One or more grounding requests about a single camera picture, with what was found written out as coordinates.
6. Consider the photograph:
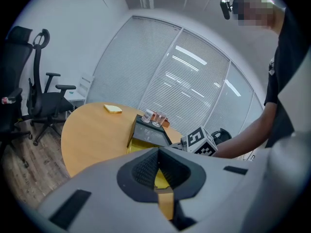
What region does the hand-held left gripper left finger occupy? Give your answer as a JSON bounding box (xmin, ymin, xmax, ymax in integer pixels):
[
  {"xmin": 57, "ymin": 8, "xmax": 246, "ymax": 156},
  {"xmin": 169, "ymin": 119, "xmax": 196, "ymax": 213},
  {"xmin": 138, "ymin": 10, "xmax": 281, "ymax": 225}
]
[{"xmin": 38, "ymin": 147, "xmax": 180, "ymax": 233}]

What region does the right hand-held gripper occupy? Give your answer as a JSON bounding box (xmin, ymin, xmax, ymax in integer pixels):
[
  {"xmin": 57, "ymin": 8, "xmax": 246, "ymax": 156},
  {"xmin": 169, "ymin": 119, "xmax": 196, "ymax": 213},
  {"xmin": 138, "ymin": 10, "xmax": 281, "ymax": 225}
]
[{"xmin": 170, "ymin": 126, "xmax": 219, "ymax": 157}]

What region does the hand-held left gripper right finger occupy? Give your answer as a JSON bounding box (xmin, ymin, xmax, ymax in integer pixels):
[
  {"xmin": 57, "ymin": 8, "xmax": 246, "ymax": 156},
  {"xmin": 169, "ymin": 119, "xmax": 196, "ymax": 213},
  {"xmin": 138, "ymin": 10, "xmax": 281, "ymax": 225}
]
[{"xmin": 158, "ymin": 147, "xmax": 265, "ymax": 233}]

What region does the black tray with yellow drawer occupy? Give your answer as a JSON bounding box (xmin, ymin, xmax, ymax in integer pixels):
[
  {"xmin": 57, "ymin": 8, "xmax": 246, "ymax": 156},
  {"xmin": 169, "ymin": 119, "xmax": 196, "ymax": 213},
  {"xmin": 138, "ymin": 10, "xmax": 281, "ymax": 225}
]
[{"xmin": 126, "ymin": 114, "xmax": 185, "ymax": 194}]

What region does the person's right forearm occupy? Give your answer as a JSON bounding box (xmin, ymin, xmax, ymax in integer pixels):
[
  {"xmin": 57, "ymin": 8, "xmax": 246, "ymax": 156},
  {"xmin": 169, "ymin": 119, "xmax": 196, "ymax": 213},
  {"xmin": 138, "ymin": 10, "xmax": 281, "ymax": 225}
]
[{"xmin": 212, "ymin": 103, "xmax": 277, "ymax": 159}]

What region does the black padded office chair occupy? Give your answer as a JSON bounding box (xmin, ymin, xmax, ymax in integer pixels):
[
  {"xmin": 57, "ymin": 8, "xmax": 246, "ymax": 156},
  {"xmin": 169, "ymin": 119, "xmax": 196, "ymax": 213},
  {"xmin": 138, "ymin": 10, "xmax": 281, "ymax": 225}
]
[{"xmin": 210, "ymin": 128, "xmax": 233, "ymax": 146}]

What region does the clear drinking glass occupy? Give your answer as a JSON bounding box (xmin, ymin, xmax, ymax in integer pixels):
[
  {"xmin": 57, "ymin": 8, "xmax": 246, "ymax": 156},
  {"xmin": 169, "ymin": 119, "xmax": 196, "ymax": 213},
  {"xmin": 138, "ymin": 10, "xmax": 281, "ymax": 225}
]
[{"xmin": 152, "ymin": 111, "xmax": 167, "ymax": 128}]

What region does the wide white window blind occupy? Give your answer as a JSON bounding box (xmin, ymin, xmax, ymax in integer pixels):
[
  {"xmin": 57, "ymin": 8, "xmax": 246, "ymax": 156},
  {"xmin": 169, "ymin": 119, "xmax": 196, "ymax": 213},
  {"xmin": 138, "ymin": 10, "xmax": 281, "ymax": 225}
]
[{"xmin": 140, "ymin": 29, "xmax": 230, "ymax": 131}]

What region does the white capped glass cup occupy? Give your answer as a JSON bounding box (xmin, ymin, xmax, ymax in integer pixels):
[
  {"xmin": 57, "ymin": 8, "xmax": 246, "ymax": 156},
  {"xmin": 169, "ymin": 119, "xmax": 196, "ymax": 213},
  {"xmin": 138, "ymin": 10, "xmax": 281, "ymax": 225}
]
[{"xmin": 142, "ymin": 108, "xmax": 154, "ymax": 124}]

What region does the slice of bread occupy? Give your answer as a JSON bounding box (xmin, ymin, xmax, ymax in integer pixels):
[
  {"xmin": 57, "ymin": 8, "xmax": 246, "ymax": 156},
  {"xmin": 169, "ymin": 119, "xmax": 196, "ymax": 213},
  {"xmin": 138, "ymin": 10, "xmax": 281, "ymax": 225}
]
[{"xmin": 104, "ymin": 103, "xmax": 123, "ymax": 115}]

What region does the narrow white window blind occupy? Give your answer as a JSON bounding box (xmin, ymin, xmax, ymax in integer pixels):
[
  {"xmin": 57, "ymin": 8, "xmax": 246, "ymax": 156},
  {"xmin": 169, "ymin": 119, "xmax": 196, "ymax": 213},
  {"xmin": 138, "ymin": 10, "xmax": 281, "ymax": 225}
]
[{"xmin": 86, "ymin": 16, "xmax": 182, "ymax": 111}]

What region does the black loop headrest office chair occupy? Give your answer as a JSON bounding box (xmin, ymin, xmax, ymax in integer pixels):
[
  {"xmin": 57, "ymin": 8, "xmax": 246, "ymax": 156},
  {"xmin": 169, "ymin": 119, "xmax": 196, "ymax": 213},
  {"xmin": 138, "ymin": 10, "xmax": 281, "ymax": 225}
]
[{"xmin": 26, "ymin": 29, "xmax": 77, "ymax": 147}]

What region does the small white shelf unit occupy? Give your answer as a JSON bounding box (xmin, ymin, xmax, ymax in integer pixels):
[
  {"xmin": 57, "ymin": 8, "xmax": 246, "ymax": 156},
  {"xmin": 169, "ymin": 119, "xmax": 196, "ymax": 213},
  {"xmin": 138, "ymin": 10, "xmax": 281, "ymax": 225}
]
[{"xmin": 64, "ymin": 73, "xmax": 94, "ymax": 112}]

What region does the person's black shirt torso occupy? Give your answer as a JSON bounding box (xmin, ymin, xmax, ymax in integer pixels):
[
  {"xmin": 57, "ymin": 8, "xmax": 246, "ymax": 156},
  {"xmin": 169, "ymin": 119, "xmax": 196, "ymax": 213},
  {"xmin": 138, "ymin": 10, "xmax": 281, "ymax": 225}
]
[{"xmin": 263, "ymin": 6, "xmax": 310, "ymax": 148}]

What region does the person's head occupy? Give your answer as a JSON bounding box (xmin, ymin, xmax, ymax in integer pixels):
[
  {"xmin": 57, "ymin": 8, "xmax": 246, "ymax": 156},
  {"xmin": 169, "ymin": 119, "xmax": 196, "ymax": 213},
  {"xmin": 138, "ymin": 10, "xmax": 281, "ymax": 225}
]
[{"xmin": 232, "ymin": 0, "xmax": 286, "ymax": 35}]

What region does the black mesh headrest office chair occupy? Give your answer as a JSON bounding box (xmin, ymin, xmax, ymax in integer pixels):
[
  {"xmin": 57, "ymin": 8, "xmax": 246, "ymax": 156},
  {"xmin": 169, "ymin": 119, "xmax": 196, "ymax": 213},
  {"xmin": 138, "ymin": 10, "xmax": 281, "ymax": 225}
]
[{"xmin": 0, "ymin": 26, "xmax": 34, "ymax": 167}]

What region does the black head-mounted camera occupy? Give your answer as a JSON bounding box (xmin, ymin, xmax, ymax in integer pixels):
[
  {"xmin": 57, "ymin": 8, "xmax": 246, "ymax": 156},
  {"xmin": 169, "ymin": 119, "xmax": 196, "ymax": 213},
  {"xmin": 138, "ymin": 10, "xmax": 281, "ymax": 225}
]
[{"xmin": 220, "ymin": 0, "xmax": 234, "ymax": 20}]

